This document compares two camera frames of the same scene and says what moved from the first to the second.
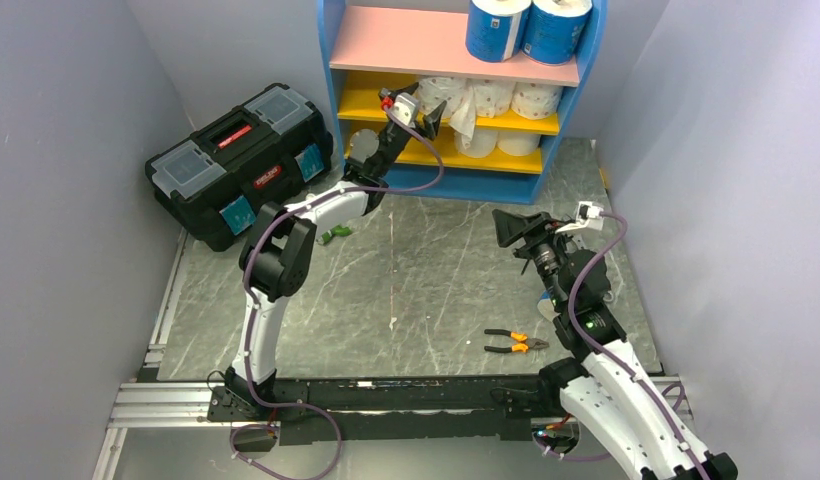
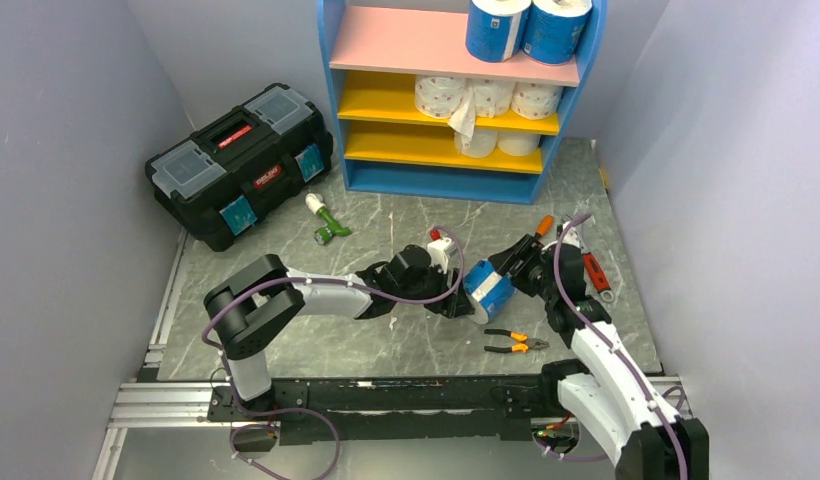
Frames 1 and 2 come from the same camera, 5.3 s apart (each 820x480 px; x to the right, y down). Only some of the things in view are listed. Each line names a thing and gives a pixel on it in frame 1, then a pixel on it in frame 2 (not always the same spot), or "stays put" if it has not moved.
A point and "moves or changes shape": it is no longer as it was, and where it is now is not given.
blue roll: x=546 y=306 moves or changes shape
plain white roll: x=482 y=144 stays put
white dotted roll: x=492 y=96 stays put
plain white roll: x=518 y=143 stays put
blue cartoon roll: x=555 y=29 stays put
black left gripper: x=431 y=123 to x=454 y=307
